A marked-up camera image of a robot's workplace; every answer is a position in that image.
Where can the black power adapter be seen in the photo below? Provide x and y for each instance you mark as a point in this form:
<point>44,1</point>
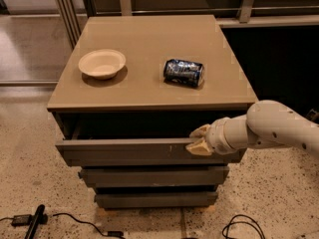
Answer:
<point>21,220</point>

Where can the grey top drawer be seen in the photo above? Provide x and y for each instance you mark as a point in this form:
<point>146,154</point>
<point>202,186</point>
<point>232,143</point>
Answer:
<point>135,138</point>

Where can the dark object at right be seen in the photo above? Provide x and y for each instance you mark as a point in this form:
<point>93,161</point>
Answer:
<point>313,115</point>

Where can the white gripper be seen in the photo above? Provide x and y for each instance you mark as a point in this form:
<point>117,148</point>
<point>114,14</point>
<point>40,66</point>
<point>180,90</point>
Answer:
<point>215,138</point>

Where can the white paper bowl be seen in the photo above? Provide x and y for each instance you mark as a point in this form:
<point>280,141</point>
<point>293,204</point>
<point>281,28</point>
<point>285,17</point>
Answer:
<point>102,64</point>

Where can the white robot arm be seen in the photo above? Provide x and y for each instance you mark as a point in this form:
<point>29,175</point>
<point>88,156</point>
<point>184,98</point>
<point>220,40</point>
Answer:
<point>266,124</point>

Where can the grey drawer cabinet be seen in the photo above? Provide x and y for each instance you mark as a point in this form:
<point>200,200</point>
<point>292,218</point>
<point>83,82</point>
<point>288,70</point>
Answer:
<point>147,43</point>

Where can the crushed blue soda can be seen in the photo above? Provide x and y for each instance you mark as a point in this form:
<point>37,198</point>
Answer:
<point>184,72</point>

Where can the grey middle drawer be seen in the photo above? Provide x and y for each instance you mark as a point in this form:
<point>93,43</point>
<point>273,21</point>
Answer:
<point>155,176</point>

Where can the black cylindrical tool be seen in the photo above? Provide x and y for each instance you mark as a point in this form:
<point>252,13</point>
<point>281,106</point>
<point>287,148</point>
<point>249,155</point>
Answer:
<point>40,217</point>

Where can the metal railing frame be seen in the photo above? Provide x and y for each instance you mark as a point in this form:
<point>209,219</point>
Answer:
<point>229,13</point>

